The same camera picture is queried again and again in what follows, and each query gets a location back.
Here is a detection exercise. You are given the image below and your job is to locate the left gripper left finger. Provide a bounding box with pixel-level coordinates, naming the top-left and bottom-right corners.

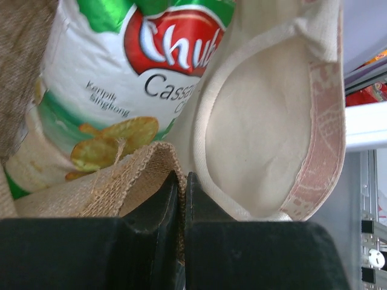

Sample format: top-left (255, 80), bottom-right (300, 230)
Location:
top-left (1, 173), bottom-right (178, 289)

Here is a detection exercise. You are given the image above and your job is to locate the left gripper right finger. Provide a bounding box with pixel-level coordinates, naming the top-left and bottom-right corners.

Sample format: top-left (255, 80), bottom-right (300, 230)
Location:
top-left (184, 173), bottom-right (350, 289)

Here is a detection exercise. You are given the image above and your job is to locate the brown paper grocery bag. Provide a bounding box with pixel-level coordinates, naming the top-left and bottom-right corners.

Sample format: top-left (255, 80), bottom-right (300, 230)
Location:
top-left (0, 0), bottom-right (347, 224)

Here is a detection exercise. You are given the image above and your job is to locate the green white chips bag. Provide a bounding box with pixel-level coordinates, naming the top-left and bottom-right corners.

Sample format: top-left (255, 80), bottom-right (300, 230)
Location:
top-left (5, 1), bottom-right (236, 199)

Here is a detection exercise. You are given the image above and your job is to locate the red snack bag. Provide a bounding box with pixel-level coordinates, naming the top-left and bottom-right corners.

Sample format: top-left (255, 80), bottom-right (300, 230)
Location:
top-left (345, 50), bottom-right (386, 107)

